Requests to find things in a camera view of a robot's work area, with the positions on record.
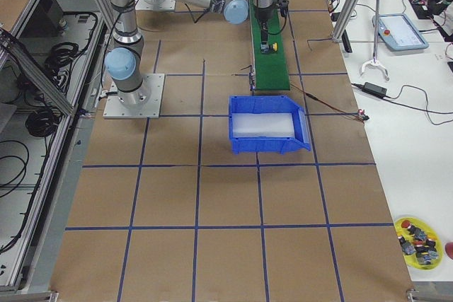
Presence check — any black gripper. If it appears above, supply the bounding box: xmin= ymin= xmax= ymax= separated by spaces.
xmin=254 ymin=0 xmax=274 ymax=47

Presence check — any yellow mushroom push button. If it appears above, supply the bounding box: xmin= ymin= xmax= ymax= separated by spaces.
xmin=260 ymin=42 xmax=278 ymax=54

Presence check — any yellow plate of buttons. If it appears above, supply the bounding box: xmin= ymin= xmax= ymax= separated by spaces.
xmin=394 ymin=216 xmax=443 ymax=270

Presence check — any green conveyor belt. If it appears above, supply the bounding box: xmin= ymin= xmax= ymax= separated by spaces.
xmin=249 ymin=0 xmax=290 ymax=91

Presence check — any right blue plastic bin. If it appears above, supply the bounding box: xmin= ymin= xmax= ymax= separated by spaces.
xmin=229 ymin=95 xmax=311 ymax=153

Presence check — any white foam pad right bin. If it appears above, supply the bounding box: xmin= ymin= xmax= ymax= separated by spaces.
xmin=231 ymin=113 xmax=295 ymax=138

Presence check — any black power adapter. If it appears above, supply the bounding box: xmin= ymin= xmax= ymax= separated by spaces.
xmin=362 ymin=82 xmax=387 ymax=98

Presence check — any reacher grabber tool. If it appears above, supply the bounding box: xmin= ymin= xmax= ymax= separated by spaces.
xmin=360 ymin=0 xmax=389 ymax=81

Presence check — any teach pendant tablet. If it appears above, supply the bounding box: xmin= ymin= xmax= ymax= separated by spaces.
xmin=377 ymin=13 xmax=429 ymax=52

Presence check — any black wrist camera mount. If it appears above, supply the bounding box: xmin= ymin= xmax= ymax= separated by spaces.
xmin=275 ymin=0 xmax=289 ymax=18

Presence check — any red black conveyor wire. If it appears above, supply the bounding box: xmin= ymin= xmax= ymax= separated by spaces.
xmin=289 ymin=82 xmax=371 ymax=122

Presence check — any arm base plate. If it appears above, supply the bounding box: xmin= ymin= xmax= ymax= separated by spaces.
xmin=103 ymin=74 xmax=165 ymax=119

